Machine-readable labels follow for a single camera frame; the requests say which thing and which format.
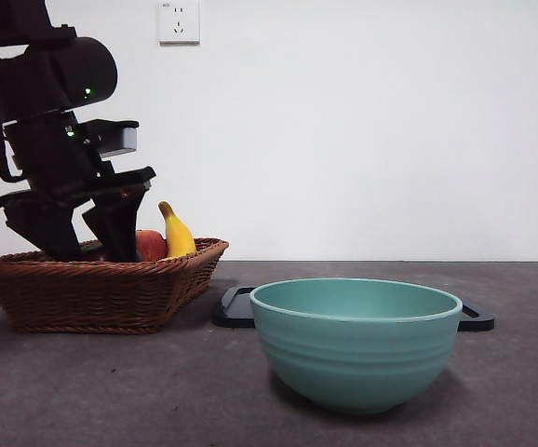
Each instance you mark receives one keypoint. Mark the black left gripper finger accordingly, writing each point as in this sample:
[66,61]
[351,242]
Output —
[50,233]
[117,223]

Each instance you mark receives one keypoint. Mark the teal ribbed bowl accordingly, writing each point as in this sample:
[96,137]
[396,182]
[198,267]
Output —
[357,354]

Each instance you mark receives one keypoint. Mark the red yellow apple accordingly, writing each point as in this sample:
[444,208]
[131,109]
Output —
[151,246]

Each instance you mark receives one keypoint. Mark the yellow banana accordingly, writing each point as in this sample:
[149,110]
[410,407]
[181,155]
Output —
[178,237]

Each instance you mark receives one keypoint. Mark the brown wicker basket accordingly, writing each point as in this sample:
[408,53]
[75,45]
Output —
[87,298]

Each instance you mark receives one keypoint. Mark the black rectangular tray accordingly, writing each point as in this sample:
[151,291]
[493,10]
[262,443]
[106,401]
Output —
[235,309]

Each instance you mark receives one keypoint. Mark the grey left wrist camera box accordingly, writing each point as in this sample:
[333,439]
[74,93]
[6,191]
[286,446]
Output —
[129,139]

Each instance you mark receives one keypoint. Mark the white wall power socket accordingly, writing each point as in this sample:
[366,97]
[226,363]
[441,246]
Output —
[179,28]

